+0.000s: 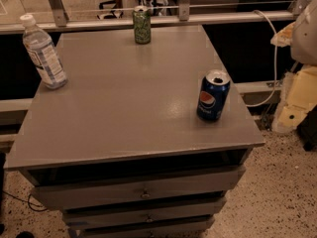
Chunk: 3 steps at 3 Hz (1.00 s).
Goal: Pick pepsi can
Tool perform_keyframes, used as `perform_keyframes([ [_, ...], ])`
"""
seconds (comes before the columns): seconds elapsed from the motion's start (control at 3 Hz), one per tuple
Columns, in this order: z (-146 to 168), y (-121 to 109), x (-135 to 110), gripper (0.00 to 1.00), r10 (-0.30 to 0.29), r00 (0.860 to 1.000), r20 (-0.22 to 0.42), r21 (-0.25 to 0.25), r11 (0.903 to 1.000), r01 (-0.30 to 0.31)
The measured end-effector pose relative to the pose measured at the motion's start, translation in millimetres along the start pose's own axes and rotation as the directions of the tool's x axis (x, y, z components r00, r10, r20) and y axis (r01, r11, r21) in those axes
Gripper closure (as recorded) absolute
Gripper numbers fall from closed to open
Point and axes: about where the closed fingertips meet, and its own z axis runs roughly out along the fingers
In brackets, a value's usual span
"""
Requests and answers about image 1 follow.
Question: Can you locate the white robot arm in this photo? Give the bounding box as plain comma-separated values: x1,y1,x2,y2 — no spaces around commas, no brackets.
270,0,317,133

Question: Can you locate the blue pepsi can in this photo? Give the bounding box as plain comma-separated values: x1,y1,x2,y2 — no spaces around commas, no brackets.
196,69,231,121

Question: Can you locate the green soda can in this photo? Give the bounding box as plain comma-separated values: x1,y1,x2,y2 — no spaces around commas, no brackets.
133,5,151,45

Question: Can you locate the grey drawer cabinet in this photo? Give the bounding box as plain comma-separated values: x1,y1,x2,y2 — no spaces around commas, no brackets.
4,24,266,238

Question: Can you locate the middle grey drawer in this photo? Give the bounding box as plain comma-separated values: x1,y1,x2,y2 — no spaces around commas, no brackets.
62,193,226,230

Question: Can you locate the grey drawer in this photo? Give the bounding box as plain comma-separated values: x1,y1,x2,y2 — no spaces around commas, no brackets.
68,215,215,238
62,193,226,230
32,166,246,210

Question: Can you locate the top grey drawer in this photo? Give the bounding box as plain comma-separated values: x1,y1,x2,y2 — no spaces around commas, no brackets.
32,166,246,210

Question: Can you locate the bottom grey drawer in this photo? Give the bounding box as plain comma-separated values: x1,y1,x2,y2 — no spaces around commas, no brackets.
68,215,215,238

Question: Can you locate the metal window railing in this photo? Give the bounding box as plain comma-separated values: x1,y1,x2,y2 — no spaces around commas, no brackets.
0,0,311,34

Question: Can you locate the black office chair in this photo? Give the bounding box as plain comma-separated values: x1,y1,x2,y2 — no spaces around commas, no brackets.
97,0,124,20

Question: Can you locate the clear plastic water bottle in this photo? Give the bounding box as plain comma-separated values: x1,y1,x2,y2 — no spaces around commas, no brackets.
20,14,67,89

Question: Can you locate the white cable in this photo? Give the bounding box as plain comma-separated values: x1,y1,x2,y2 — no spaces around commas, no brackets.
245,9,278,108

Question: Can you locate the black floor cable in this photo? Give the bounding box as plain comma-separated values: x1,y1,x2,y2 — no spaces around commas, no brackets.
2,190,49,213

